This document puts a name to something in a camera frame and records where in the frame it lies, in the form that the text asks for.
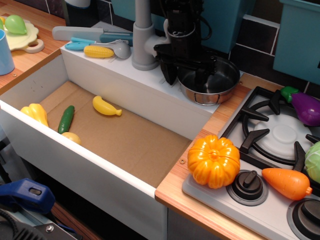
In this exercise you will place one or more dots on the green toy cabbage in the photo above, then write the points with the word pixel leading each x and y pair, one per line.
pixel 312 162

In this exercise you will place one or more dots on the stainless steel pot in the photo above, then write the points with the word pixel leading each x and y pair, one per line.
pixel 220 85

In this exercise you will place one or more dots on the teal cabinet box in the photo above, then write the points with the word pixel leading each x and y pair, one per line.
pixel 298 43
pixel 223 16

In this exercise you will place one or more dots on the grey toy stove top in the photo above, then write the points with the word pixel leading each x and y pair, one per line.
pixel 268 219

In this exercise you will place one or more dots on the yellow toy lemon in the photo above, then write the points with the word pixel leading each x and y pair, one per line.
pixel 73 137

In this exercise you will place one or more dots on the pale yellow cutting board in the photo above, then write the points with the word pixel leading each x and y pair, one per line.
pixel 28 42

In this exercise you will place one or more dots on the teal cabinet box right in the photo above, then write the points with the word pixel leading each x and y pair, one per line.
pixel 298 43

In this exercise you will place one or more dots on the black burner grate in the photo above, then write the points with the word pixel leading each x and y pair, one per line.
pixel 269 134

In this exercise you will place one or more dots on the white toy sink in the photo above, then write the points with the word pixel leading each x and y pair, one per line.
pixel 121 159

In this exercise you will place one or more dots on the black stove knob left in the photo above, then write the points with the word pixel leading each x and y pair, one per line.
pixel 248 189

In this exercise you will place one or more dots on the dark canister with white top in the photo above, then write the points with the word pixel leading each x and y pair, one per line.
pixel 80 13

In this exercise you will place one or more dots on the purple toy eggplant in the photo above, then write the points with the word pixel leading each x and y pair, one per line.
pixel 307 107

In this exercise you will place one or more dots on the yellow toy squash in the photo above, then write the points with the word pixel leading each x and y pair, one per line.
pixel 37 112

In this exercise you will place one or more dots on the green toy pear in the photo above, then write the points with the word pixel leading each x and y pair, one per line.
pixel 15 25

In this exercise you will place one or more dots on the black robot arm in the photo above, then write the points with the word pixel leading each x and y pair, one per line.
pixel 184 17

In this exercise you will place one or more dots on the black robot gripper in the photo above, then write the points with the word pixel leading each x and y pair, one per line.
pixel 186 52

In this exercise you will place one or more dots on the light blue cup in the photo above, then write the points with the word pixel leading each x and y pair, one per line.
pixel 6 60

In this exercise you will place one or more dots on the black stove knob right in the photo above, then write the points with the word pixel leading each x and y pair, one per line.
pixel 303 217

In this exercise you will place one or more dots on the yellow toy banana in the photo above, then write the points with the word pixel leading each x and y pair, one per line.
pixel 104 107

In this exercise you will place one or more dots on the grey toy cleaver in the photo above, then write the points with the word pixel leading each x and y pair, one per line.
pixel 66 33

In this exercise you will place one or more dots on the blue clamp handle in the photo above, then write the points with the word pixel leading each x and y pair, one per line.
pixel 27 194

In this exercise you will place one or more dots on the teal cabinet box centre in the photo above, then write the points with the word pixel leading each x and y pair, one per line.
pixel 223 16

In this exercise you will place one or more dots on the grey toy faucet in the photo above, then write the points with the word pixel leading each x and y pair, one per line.
pixel 144 37

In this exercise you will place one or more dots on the grey toy spoon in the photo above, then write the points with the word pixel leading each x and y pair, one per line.
pixel 120 47

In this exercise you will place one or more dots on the green toy cucumber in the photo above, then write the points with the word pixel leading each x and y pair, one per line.
pixel 66 119

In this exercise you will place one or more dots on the orange toy carrot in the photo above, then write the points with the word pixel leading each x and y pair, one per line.
pixel 292 184

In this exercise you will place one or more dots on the black stove knob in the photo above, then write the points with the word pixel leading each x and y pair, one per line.
pixel 248 189
pixel 303 217

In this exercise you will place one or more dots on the blue toy knife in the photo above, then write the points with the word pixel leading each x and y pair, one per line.
pixel 78 44

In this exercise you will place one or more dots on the yellow toy corn cob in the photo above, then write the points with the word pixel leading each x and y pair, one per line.
pixel 98 52

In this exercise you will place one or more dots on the orange toy pumpkin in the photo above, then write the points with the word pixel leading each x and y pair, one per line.
pixel 213 161

